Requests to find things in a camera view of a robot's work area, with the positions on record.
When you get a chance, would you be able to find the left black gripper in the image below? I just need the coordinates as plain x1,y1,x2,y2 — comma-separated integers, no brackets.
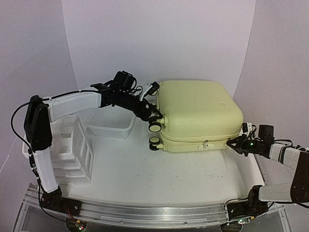
117,91,163,122

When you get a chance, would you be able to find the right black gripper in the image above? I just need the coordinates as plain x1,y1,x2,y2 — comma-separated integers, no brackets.
225,135,262,158

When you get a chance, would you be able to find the pale yellow hard-shell suitcase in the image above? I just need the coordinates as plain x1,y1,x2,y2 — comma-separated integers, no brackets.
149,80,244,153

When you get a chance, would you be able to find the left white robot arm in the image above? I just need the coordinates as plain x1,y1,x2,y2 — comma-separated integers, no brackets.
24,82,163,211

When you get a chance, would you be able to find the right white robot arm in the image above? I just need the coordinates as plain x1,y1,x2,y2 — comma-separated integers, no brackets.
226,123,309,214

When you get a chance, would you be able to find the white perforated plastic basket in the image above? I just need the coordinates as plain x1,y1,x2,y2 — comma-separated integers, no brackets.
84,106,136,139

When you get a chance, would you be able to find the white plastic drawer organizer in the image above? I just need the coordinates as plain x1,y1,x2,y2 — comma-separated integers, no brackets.
22,115,94,186

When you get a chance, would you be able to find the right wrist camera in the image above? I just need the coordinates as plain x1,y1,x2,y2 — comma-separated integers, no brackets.
241,122,253,136

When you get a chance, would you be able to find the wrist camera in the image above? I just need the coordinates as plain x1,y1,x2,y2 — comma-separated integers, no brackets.
241,122,253,136
139,82,160,101

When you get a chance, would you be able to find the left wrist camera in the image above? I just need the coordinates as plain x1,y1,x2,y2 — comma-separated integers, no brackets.
139,82,160,101

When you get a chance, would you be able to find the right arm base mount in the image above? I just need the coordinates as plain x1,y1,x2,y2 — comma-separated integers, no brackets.
224,185,268,221

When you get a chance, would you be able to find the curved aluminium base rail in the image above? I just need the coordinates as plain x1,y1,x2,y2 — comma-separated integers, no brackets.
13,184,291,232

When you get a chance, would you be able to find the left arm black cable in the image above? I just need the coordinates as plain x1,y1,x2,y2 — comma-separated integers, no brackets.
10,89,102,218

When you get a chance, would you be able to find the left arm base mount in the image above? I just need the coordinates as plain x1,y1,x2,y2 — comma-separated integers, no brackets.
40,187,82,216

